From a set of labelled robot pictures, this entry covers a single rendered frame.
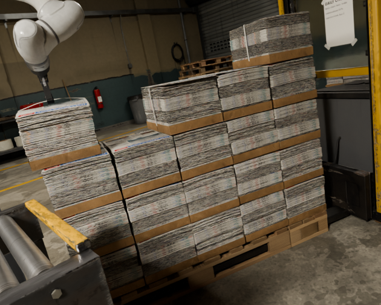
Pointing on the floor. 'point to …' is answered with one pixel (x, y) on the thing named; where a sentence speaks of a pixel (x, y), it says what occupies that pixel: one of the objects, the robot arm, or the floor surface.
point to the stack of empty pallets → (205, 67)
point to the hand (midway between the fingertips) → (46, 88)
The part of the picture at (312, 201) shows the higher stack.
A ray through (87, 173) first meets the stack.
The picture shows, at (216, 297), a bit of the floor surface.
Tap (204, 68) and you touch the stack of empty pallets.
